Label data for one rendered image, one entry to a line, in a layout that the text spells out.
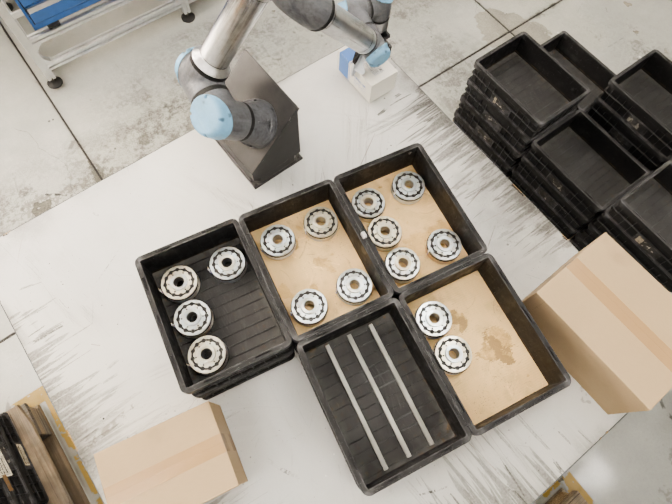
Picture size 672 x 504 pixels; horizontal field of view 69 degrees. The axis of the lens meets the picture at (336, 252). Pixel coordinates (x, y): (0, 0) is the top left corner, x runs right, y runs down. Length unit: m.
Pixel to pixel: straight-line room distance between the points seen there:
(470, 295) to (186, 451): 0.87
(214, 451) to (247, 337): 0.30
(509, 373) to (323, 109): 1.11
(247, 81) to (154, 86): 1.39
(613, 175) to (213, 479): 1.97
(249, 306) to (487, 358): 0.68
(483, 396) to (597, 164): 1.35
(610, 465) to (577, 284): 1.14
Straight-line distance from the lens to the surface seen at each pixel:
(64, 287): 1.75
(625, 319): 1.56
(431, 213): 1.55
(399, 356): 1.39
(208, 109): 1.43
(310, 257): 1.45
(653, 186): 2.37
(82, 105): 3.05
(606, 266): 1.59
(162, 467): 1.38
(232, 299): 1.43
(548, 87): 2.44
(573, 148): 2.44
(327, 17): 1.27
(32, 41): 3.00
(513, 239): 1.74
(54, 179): 2.85
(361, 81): 1.86
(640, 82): 2.66
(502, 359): 1.46
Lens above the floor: 2.18
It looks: 68 degrees down
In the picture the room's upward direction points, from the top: 5 degrees clockwise
